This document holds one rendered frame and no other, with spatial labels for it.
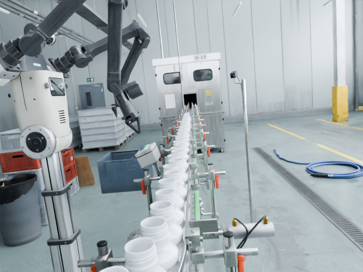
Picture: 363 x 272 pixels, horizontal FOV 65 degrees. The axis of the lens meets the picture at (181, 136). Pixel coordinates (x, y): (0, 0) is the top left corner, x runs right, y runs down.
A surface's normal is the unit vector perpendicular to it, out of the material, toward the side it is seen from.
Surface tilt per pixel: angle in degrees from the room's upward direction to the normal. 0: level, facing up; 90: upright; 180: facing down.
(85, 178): 98
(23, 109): 101
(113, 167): 90
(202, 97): 90
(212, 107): 90
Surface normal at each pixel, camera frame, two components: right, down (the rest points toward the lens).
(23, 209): 0.70, 0.10
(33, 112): -0.02, 0.33
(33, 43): 0.23, 0.50
